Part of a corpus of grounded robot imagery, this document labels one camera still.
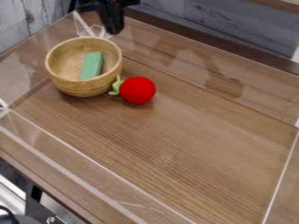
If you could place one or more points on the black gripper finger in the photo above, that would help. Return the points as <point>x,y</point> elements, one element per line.
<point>110,10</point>

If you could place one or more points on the green rectangular block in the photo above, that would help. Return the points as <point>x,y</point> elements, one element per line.
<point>93,65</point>

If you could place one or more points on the brown wooden bowl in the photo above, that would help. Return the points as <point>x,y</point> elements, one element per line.
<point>65,61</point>

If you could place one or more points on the red plush tomato toy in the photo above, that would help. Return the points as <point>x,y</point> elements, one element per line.
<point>137,89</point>

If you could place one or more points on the clear acrylic tray enclosure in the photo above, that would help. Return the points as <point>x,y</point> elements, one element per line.
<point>194,158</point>

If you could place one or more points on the black table leg bracket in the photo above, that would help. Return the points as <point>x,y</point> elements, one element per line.
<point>35,209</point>

